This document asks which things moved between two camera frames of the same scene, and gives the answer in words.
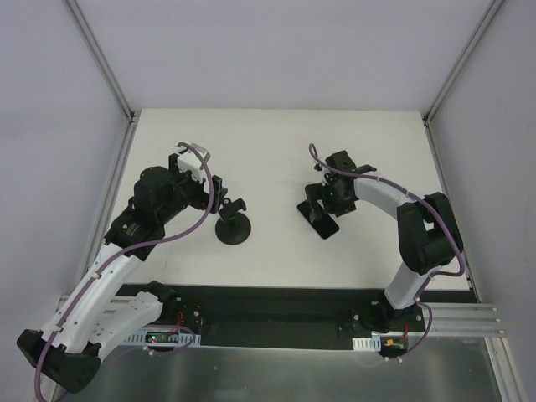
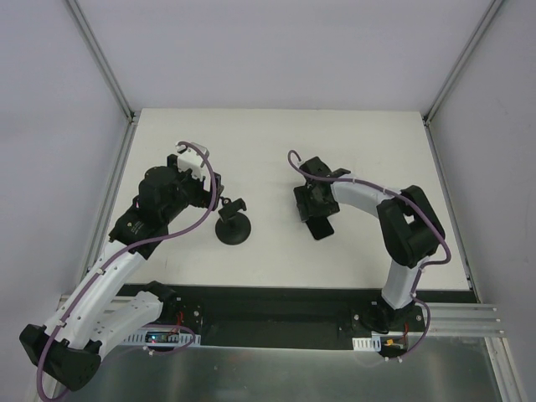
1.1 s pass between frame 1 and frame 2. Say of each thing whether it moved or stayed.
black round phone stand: stayed
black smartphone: moved
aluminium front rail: stayed
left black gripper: stayed
